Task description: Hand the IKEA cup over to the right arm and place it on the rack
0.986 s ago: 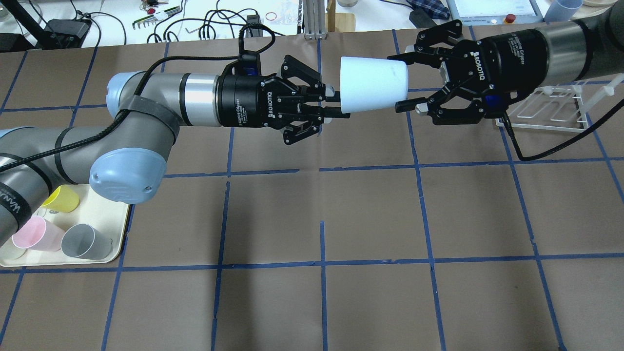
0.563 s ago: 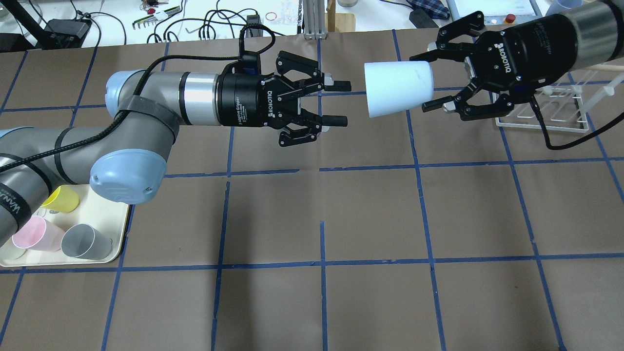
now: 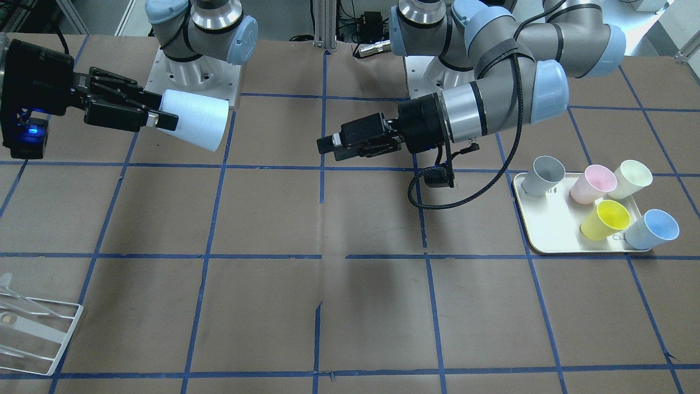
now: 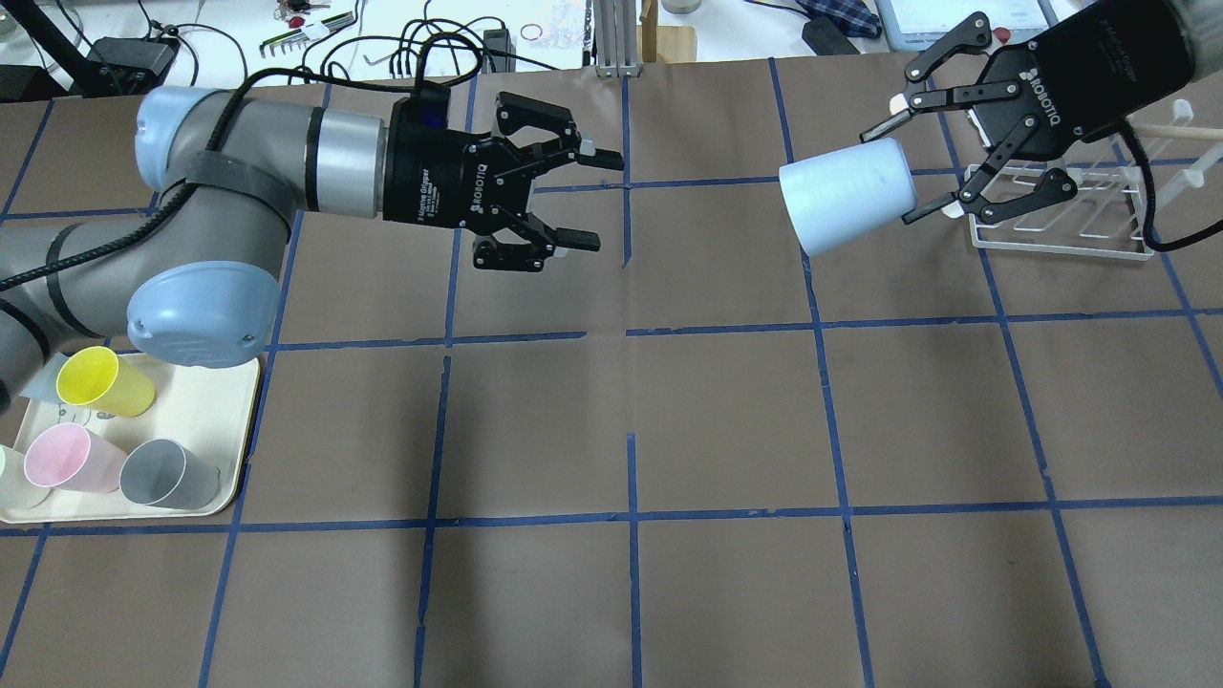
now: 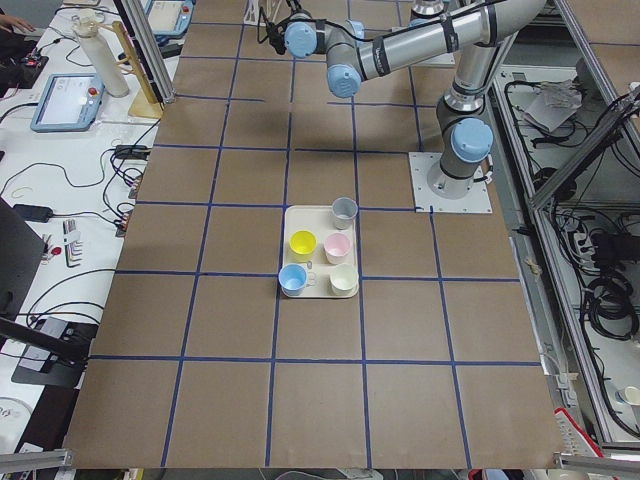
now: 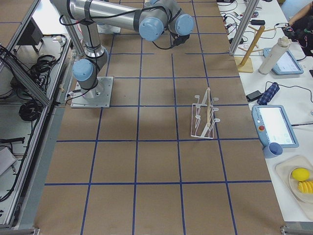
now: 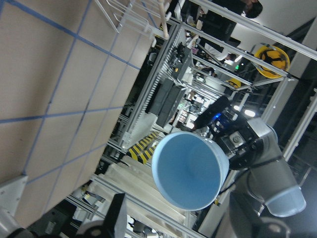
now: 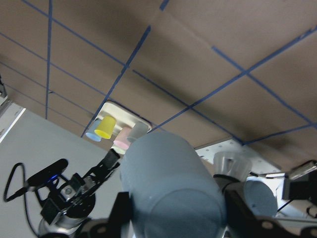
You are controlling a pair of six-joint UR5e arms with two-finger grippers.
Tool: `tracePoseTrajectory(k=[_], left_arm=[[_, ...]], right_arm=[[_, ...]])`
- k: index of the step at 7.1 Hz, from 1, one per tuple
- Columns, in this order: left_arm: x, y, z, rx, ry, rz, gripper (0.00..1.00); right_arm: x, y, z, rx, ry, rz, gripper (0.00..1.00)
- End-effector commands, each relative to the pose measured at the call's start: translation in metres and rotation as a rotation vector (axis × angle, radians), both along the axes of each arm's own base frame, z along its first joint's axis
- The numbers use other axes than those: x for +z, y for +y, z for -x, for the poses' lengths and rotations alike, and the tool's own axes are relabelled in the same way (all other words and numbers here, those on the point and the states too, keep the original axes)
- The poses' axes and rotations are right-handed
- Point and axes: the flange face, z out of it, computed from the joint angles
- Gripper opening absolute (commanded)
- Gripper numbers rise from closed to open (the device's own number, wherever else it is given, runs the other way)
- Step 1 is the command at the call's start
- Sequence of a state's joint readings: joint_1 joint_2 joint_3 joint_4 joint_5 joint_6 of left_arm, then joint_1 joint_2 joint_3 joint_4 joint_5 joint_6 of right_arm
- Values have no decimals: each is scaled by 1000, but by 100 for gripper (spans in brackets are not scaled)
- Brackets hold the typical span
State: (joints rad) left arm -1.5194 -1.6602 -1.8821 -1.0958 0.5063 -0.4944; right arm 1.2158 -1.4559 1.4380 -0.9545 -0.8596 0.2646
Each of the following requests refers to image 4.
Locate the wooden stand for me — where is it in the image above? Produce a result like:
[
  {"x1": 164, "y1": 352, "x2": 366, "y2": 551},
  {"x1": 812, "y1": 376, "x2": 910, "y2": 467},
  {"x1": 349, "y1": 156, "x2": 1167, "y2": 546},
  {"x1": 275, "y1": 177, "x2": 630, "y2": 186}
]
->
[{"x1": 637, "y1": 1, "x2": 697, "y2": 64}]

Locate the white wire cup rack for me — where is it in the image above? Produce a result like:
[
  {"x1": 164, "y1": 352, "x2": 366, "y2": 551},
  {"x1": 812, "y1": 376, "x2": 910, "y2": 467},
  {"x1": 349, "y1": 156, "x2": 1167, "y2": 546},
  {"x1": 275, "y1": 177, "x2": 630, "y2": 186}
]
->
[{"x1": 967, "y1": 97, "x2": 1221, "y2": 262}]

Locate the blue plaid pouch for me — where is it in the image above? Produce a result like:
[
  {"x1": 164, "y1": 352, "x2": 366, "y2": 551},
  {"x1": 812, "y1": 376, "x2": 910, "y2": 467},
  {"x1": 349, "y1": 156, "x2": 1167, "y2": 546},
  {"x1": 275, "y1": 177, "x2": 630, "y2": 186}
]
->
[{"x1": 796, "y1": 0, "x2": 884, "y2": 39}]

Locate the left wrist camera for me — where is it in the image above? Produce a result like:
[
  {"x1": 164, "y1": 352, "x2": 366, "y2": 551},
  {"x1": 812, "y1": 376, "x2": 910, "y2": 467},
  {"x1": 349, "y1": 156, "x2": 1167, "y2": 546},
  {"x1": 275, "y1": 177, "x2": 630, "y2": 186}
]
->
[{"x1": 401, "y1": 81, "x2": 453, "y2": 130}]

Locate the cream plastic tray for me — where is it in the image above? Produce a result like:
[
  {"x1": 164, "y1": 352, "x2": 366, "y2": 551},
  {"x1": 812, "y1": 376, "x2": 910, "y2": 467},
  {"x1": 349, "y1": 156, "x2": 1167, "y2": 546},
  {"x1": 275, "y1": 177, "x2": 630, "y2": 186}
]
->
[{"x1": 1, "y1": 353, "x2": 262, "y2": 525}]

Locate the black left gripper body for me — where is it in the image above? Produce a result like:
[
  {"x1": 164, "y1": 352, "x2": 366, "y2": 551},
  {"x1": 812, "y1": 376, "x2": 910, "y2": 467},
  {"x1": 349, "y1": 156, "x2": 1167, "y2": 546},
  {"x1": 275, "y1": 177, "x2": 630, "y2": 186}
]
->
[{"x1": 382, "y1": 92, "x2": 582, "y2": 271}]

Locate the aluminium frame post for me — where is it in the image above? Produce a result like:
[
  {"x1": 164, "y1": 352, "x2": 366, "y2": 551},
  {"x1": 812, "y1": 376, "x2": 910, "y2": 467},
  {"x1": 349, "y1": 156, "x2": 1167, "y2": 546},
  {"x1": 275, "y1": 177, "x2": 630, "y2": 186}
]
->
[{"x1": 589, "y1": 0, "x2": 641, "y2": 78}]

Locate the light blue plastic cup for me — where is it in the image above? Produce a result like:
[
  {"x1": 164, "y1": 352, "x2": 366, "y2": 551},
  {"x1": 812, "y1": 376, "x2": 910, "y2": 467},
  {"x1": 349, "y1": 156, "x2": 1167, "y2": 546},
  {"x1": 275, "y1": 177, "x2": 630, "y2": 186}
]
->
[{"x1": 779, "y1": 137, "x2": 917, "y2": 257}]

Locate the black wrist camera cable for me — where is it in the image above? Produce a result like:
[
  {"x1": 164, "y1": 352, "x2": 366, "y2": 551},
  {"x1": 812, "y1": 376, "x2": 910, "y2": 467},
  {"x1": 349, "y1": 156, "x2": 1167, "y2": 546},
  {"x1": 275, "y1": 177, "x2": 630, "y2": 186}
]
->
[{"x1": 0, "y1": 33, "x2": 483, "y2": 292}]

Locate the yellow plastic cup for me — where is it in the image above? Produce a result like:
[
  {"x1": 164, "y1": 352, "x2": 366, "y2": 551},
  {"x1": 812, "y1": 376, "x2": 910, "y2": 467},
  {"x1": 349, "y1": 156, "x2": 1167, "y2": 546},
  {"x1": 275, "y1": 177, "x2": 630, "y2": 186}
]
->
[{"x1": 55, "y1": 347, "x2": 157, "y2": 418}]

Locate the grey plastic cup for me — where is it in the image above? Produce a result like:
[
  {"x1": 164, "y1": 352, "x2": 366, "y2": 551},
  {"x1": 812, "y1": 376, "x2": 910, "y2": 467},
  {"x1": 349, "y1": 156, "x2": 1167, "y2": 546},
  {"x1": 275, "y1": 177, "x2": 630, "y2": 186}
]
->
[{"x1": 119, "y1": 439, "x2": 220, "y2": 510}]

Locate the cream plastic cup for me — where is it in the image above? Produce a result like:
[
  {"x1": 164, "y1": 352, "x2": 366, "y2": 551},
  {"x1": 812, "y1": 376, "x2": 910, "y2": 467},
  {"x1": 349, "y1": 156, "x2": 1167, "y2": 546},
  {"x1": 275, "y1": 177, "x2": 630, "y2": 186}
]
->
[{"x1": 1, "y1": 445, "x2": 53, "y2": 510}]

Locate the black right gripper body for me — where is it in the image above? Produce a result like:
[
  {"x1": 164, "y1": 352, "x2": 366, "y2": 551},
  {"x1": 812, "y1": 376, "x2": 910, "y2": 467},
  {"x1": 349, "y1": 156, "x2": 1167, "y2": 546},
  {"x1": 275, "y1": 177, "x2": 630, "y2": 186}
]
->
[{"x1": 903, "y1": 0, "x2": 1195, "y2": 226}]

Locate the black power adapter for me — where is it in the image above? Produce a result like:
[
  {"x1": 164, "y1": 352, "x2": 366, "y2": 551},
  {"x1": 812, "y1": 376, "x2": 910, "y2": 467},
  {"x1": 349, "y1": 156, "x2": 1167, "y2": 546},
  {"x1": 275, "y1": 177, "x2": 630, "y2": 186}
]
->
[{"x1": 482, "y1": 28, "x2": 516, "y2": 75}]

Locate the hex key set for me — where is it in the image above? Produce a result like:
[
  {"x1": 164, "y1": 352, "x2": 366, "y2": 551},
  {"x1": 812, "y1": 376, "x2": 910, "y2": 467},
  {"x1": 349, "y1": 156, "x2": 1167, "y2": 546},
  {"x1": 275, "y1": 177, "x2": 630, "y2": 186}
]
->
[{"x1": 258, "y1": 11, "x2": 358, "y2": 57}]

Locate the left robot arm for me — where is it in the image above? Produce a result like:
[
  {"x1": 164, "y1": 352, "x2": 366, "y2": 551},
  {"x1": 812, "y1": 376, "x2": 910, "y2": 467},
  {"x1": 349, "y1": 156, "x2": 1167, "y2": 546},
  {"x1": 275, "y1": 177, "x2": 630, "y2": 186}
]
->
[{"x1": 1, "y1": 82, "x2": 625, "y2": 408}]

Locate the pink plastic cup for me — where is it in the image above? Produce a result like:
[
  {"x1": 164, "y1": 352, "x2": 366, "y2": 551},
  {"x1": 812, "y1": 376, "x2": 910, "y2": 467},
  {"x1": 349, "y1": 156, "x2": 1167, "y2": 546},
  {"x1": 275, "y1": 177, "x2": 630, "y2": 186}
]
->
[{"x1": 24, "y1": 423, "x2": 127, "y2": 495}]

